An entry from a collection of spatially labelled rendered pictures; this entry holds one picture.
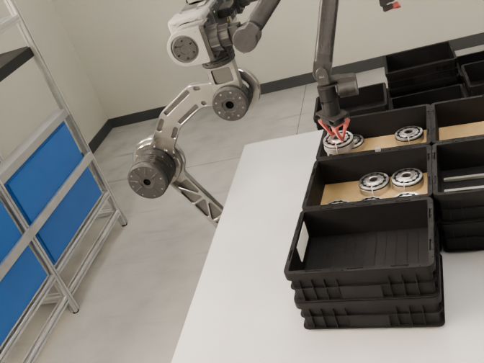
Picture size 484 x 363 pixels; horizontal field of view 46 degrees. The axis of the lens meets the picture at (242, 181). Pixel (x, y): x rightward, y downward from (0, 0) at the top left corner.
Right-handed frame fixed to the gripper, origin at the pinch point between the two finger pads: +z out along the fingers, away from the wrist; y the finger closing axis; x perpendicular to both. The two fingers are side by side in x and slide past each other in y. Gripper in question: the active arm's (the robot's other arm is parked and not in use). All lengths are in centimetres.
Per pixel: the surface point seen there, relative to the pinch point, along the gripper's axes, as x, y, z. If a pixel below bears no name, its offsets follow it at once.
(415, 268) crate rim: 24, -59, 6
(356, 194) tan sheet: 3.6, -8.9, 18.7
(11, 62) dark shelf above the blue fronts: 72, 193, -21
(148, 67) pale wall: -44, 359, 74
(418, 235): 6.7, -41.4, 16.9
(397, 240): 11.8, -38.1, 17.0
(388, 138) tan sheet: -28.2, 9.5, 20.3
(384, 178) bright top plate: -5.3, -14.0, 15.4
